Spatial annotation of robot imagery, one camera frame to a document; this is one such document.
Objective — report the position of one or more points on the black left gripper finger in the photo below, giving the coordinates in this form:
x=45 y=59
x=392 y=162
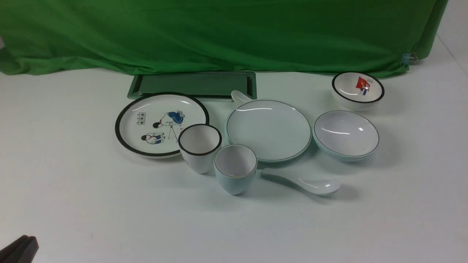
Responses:
x=22 y=250

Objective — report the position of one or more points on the pale blue cup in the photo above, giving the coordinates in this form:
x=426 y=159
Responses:
x=235 y=168

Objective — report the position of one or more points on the white ceramic spoon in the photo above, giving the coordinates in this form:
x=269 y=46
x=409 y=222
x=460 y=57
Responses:
x=319 y=187

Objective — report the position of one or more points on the pale blue bowl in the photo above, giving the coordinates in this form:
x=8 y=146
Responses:
x=345 y=135

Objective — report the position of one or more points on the illustrated black-rimmed white plate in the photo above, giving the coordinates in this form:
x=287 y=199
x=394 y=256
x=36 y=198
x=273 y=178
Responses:
x=150 y=126

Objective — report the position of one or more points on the black-rimmed white cup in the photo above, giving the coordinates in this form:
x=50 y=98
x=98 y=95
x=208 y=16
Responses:
x=198 y=145

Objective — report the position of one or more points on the green backdrop cloth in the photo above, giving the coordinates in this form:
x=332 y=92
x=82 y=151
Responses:
x=142 y=37

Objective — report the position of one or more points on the green rectangular tray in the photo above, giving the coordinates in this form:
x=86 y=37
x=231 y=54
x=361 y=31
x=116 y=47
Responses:
x=216 y=85

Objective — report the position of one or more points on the white spoon behind plate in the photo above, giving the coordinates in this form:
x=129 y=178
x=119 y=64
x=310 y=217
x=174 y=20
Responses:
x=239 y=97

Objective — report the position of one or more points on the pale blue plate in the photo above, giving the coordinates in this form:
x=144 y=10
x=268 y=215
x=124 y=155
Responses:
x=275 y=131

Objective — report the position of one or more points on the small illustrated white bowl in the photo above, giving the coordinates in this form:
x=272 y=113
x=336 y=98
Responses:
x=357 y=91

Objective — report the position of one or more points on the blue binder clip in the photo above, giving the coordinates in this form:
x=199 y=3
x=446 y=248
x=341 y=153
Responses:
x=409 y=58

